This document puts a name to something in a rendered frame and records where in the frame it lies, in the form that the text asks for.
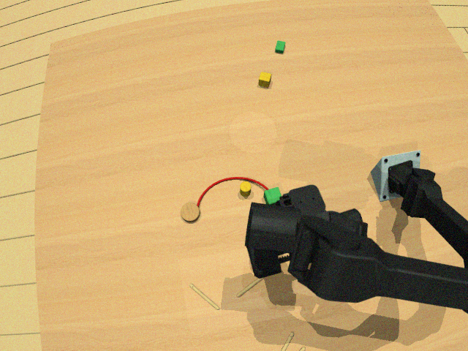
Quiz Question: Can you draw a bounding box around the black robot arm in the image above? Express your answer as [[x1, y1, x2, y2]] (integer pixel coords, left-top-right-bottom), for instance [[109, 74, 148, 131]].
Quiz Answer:
[[245, 160, 468, 314]]

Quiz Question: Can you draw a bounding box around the small yellow block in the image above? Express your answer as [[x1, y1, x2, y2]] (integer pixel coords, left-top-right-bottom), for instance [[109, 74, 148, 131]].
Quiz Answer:
[[259, 72, 271, 87]]

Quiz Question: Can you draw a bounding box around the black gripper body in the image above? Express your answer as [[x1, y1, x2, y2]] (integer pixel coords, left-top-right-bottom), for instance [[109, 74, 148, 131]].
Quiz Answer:
[[247, 208, 363, 279]]

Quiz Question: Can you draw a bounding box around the round wooden button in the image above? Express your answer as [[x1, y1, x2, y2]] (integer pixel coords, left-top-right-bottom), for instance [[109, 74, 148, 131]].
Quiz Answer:
[[181, 203, 200, 222]]

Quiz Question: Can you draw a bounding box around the olive yellow cylinder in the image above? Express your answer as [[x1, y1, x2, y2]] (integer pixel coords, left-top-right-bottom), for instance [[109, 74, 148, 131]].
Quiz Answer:
[[240, 181, 251, 197]]

